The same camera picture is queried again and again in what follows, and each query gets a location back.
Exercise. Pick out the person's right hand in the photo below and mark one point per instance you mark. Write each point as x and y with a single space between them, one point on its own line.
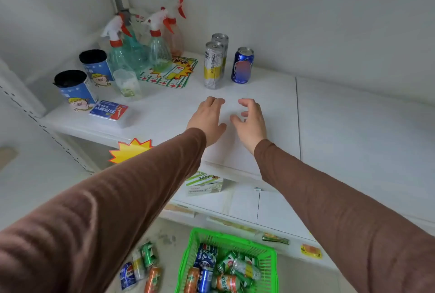
255 129

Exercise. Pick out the person's left hand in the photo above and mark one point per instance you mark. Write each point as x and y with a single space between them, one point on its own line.
207 119

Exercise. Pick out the pile of cans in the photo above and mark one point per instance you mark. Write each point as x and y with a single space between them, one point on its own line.
205 255

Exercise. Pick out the green plastic basket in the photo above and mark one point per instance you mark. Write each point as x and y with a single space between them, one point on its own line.
274 272

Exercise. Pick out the green 7up can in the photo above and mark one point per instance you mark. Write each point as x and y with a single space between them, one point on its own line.
148 254

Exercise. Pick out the person's right forearm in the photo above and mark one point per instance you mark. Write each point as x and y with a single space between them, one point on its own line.
340 221

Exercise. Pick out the person's left forearm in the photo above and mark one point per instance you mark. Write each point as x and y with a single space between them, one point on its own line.
102 221

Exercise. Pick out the printed sign cards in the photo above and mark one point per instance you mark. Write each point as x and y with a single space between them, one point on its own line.
170 76

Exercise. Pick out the green white snack box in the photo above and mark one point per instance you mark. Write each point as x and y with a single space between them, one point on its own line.
204 184

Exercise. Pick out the pink spray bottle red trigger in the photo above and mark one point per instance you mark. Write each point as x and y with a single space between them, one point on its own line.
176 42

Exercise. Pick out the yellow starburst tag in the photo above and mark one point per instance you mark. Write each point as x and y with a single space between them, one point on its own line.
130 151

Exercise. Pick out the clear plastic cup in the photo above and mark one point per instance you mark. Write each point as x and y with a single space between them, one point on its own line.
127 83

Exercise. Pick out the teal spray bottle grey head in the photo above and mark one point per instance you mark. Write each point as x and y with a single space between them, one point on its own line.
136 54

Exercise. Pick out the blue red small box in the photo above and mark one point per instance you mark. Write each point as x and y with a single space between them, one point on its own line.
108 110

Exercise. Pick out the blue cartoon paper cup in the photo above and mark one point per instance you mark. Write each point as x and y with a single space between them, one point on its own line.
76 93
98 70

